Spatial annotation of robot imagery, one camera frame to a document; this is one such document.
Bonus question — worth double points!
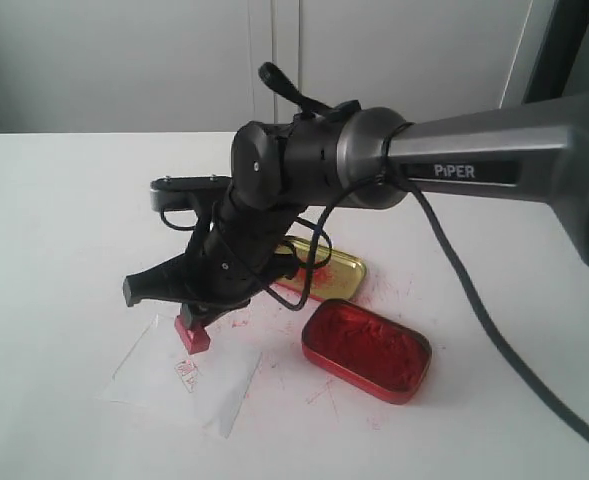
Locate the black cable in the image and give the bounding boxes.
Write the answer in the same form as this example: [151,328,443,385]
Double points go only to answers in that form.
[258,62,589,456]

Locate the gold tin lid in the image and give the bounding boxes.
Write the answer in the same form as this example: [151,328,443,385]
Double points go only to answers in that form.
[275,236,367,301]

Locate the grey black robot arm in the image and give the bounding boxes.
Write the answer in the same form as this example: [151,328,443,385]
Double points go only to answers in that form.
[123,93,589,326]

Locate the red stamp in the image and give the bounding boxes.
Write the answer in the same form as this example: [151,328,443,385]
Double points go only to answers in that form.
[174,314,211,355]

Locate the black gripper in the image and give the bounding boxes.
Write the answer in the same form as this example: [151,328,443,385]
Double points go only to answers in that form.
[122,192,305,328]

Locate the white paper sheet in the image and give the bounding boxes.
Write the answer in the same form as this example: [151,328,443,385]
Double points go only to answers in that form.
[99,316,261,438]

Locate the red ink tin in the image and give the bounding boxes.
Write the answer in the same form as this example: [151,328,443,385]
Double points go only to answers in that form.
[301,299,432,405]

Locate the white cabinet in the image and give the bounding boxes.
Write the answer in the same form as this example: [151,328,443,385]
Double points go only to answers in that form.
[0,0,589,134]

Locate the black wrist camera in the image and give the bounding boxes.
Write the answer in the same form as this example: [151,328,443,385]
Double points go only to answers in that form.
[150,175,231,232]

